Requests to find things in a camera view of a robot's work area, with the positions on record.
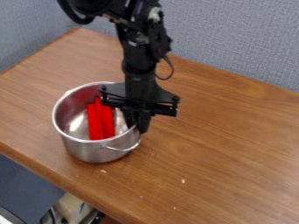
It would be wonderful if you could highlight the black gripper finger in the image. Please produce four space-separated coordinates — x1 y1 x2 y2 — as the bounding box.
122 107 137 128
137 110 153 134

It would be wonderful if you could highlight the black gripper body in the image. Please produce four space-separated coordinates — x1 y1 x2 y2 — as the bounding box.
98 65 181 117

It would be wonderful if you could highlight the red block object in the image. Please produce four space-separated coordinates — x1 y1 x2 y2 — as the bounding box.
87 97 117 140

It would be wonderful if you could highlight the metal pot with handle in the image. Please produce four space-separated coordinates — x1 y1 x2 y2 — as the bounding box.
51 81 141 163

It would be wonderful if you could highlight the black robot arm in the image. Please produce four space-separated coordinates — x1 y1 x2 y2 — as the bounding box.
57 0 181 134

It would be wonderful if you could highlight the beige box under table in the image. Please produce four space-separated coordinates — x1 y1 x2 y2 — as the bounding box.
54 193 97 224

